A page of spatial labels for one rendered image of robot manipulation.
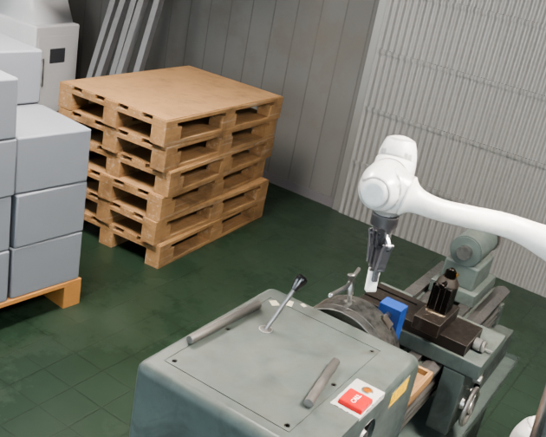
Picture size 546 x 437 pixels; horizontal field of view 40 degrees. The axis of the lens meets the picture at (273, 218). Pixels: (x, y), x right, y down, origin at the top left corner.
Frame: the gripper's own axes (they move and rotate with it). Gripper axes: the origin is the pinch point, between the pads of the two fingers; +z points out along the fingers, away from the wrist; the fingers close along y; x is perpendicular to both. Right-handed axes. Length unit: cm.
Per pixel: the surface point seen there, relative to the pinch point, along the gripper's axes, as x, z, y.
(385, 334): -5.5, 15.3, -3.8
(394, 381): 5.5, 10.6, -34.1
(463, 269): -79, 33, 78
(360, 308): 0.4, 10.5, 2.7
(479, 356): -60, 42, 26
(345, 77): -133, 12, 388
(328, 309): 10.1, 11.2, 3.4
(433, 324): -42, 33, 31
